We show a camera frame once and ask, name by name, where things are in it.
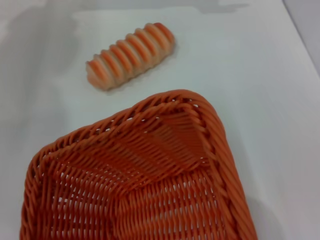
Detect orange white striped bread roll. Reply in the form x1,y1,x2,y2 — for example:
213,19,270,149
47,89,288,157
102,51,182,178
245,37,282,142
85,21,177,91

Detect orange woven plastic basket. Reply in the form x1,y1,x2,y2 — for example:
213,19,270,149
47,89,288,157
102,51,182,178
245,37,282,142
19,88,260,240

